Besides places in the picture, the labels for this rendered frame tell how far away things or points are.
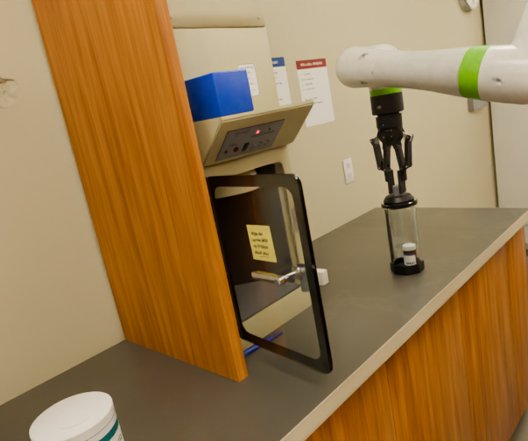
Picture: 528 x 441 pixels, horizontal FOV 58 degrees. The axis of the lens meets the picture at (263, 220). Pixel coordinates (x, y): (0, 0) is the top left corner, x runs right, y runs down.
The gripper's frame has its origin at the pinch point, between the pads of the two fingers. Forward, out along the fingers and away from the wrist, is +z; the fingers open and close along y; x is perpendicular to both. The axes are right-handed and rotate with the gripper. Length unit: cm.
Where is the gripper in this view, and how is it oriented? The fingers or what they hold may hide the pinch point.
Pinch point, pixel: (396, 181)
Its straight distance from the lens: 150.5
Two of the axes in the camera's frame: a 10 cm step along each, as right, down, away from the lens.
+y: -7.2, -0.2, 6.9
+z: 1.8, 9.6, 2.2
